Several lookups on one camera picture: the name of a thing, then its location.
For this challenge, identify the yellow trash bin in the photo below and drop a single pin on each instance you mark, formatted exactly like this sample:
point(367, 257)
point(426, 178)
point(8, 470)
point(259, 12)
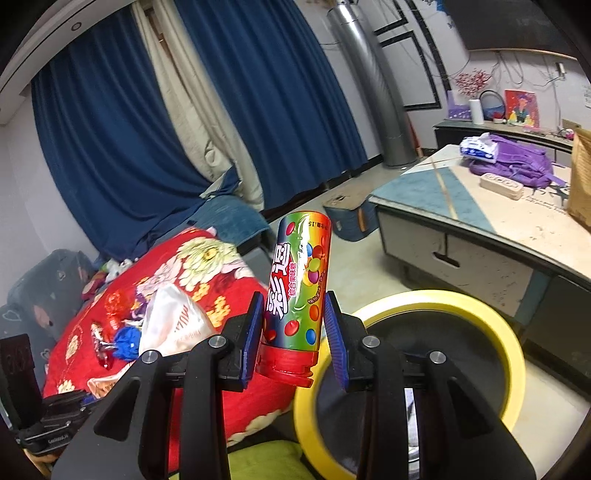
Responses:
point(461, 302)

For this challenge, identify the red floral blanket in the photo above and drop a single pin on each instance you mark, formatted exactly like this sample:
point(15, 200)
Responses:
point(161, 261)

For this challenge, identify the red candy wrapper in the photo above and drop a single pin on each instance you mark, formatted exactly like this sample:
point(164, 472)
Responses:
point(102, 346)

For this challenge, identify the red flower decoration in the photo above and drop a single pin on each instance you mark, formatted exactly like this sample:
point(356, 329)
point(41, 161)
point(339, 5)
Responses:
point(471, 82)

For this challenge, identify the purple box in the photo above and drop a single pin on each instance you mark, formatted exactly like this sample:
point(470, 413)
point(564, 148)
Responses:
point(457, 108)

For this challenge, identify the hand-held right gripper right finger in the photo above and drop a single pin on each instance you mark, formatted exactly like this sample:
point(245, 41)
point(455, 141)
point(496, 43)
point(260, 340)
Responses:
point(334, 344)

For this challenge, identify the colourful candy tube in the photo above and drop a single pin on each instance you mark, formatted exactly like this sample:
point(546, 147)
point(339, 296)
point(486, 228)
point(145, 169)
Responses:
point(300, 286)

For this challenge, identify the white plush toy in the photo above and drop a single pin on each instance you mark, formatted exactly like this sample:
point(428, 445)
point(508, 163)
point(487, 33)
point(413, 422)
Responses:
point(121, 270)

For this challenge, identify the coffee table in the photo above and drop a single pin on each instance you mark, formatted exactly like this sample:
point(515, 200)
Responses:
point(415, 189)

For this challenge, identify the blue crumpled wrapper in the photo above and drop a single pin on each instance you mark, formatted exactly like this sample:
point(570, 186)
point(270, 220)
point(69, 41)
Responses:
point(128, 341)

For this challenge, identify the green cushion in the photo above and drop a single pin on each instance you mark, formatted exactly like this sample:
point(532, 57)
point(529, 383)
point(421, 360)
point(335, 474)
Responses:
point(263, 461)

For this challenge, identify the beige oblong box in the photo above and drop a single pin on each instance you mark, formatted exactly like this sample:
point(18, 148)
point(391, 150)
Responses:
point(501, 185)

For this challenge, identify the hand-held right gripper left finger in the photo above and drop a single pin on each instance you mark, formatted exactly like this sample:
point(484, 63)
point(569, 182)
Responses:
point(254, 334)

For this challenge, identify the white wall socket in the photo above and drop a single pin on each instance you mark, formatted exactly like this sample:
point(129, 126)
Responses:
point(561, 68)

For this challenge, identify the blue stool with cardboard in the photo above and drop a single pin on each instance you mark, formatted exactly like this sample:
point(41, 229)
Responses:
point(348, 217)

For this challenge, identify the silver tower air conditioner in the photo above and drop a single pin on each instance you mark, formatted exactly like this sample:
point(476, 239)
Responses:
point(369, 69)

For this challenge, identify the white blue tissue pack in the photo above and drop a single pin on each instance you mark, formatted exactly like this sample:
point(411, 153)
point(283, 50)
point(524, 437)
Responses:
point(478, 147)

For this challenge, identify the blue curtain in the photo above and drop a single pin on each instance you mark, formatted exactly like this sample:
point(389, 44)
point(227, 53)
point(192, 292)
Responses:
point(101, 138)
point(277, 92)

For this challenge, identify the colourful painting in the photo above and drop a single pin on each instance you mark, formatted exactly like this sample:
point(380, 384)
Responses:
point(521, 108)

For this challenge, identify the round basket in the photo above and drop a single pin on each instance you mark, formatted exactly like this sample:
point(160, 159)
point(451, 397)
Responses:
point(494, 110)

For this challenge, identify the dark television stand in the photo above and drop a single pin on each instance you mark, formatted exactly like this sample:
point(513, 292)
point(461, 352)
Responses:
point(450, 134)

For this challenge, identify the white paper roll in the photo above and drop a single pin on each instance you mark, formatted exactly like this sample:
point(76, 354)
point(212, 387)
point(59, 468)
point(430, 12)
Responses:
point(477, 111)

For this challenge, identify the white plastic bag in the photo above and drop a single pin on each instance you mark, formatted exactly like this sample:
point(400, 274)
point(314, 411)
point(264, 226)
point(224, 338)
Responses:
point(175, 318)

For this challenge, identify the white paper notice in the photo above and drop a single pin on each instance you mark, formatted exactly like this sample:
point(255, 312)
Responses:
point(587, 97)

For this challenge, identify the beige curtain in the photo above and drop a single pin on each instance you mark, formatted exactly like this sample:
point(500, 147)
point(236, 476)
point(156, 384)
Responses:
point(184, 92)

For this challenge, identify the black wall television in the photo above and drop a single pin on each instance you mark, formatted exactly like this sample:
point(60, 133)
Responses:
point(508, 23)

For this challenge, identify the brown paper bag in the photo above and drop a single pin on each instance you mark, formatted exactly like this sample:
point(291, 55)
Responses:
point(581, 180)

